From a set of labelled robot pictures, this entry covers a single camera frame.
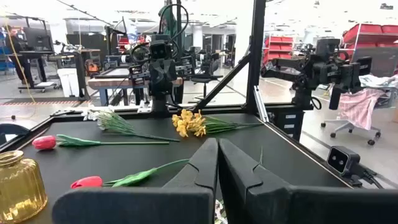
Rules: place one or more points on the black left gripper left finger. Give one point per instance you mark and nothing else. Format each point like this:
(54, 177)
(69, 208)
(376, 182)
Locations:
(140, 205)

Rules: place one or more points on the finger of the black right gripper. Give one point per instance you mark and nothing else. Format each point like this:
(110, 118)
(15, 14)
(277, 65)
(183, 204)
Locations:
(169, 80)
(156, 81)

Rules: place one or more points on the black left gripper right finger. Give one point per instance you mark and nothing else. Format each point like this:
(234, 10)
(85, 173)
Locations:
(248, 193)

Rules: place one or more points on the yellow artificial flower bunch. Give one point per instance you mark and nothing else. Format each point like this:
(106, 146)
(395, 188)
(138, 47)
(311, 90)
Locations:
(186, 124)

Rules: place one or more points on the white artificial flower bunch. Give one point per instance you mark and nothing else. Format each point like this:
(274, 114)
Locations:
(115, 123)
(220, 214)

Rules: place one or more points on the red artificial tulip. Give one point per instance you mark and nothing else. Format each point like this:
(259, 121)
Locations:
(87, 182)
(45, 142)

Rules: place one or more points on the black background robot arm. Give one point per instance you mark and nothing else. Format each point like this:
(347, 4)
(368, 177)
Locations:
(320, 67)

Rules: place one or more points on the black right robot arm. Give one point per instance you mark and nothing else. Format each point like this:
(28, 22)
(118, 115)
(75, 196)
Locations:
(160, 104)

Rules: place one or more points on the yellow glass vase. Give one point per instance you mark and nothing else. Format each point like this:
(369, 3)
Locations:
(18, 186)

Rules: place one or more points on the wooden workbench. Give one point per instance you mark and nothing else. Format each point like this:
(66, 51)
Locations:
(109, 83)

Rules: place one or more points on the black office chair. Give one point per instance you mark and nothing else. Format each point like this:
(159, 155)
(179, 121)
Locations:
(206, 74)

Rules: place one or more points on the black table mat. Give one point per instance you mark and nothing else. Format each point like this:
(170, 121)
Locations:
(124, 165)

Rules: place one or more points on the person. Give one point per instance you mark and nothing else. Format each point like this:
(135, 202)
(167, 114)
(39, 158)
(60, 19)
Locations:
(18, 53)
(169, 21)

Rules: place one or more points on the black control box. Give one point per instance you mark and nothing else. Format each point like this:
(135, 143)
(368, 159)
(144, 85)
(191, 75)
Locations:
(287, 123)

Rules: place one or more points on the red storage bin shelf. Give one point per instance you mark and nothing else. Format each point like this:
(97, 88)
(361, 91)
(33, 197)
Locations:
(276, 46)
(363, 32)

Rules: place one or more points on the white-based office chair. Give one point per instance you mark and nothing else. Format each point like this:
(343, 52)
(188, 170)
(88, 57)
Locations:
(348, 127)

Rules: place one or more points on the pink striped cloth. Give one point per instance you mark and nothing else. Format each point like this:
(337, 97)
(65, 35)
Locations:
(357, 105)

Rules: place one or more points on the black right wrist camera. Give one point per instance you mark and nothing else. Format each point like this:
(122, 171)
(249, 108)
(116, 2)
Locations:
(160, 49)

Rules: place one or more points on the black diagonal frame brace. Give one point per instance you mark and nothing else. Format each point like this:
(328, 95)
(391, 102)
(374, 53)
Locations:
(224, 82)

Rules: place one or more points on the silver metal bracket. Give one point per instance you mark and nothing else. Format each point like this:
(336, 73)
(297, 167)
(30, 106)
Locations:
(261, 104)

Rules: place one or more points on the black frame post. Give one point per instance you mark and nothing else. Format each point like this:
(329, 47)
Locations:
(256, 46)

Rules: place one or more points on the black table-level camera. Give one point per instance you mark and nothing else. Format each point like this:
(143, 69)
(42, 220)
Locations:
(342, 160)

